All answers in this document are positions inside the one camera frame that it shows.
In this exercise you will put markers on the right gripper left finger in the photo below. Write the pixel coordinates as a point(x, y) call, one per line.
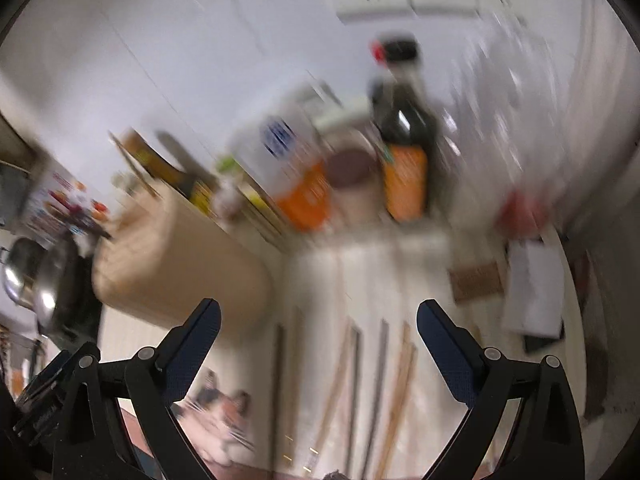
point(182, 352)

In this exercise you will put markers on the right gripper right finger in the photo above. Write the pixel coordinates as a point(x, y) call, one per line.
point(457, 355)

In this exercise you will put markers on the bamboo chopstick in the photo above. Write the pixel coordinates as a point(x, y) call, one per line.
point(408, 382)
point(395, 403)

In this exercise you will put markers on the black chopstick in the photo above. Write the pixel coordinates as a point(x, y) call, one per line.
point(377, 396)
point(277, 367)

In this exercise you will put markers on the dark brown chopstick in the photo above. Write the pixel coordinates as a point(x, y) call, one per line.
point(353, 399)

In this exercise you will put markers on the tan wooden chopstick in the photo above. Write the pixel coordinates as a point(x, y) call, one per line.
point(328, 412)

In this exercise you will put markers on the black smartphone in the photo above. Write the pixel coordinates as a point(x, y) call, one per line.
point(533, 344)

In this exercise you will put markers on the white paper sheet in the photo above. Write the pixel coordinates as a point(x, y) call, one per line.
point(535, 291)

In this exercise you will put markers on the beige utensil holder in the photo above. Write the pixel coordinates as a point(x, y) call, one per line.
point(164, 256)

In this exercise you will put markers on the steel wok with lid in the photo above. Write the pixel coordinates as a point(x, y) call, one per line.
point(67, 308)

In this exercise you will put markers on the dark sauce bottle brown cap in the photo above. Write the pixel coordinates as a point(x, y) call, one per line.
point(196, 189)

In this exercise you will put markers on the yellow seasoning box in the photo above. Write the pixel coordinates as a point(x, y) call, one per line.
point(262, 216)

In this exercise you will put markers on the clear plastic organizer tray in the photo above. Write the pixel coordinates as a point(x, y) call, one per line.
point(334, 232)

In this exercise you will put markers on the brown lid jar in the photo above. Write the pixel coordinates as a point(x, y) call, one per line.
point(352, 174)

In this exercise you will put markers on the orange white seasoning bag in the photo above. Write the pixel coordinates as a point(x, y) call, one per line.
point(279, 151)

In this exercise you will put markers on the soy sauce bottle orange label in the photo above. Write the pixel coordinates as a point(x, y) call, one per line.
point(406, 125)

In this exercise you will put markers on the clear plastic bag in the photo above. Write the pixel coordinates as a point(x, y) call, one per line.
point(503, 128)

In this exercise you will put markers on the colourful wall sticker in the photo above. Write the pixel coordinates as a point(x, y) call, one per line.
point(54, 197)

